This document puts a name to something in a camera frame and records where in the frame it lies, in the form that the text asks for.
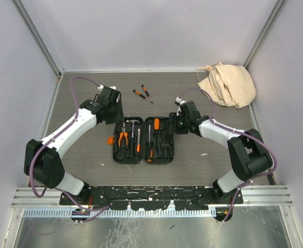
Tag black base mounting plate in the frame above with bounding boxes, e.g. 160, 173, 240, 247
72, 186, 235, 211

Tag small precision screwdriver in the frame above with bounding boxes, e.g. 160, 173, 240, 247
141, 85, 154, 103
132, 89, 148, 101

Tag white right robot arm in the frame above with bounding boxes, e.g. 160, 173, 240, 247
173, 98, 273, 204

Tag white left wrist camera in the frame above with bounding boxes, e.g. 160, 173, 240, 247
98, 85, 116, 91

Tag slotted grey cable duct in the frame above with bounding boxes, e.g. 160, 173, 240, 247
22, 208, 217, 218

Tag beige cloth bag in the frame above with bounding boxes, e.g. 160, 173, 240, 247
198, 63, 256, 109

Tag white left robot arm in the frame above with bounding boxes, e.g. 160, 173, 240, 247
24, 86, 124, 205

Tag black handled claw hammer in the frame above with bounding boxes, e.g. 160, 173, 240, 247
126, 119, 140, 145

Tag black plastic tool case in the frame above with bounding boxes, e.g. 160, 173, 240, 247
108, 117, 175, 164

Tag orange handled screwdriver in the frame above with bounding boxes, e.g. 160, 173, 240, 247
154, 118, 160, 145

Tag orange black pliers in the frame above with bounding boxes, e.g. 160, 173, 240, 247
118, 123, 129, 149

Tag black handled screwdriver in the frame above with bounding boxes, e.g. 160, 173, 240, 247
146, 125, 153, 162

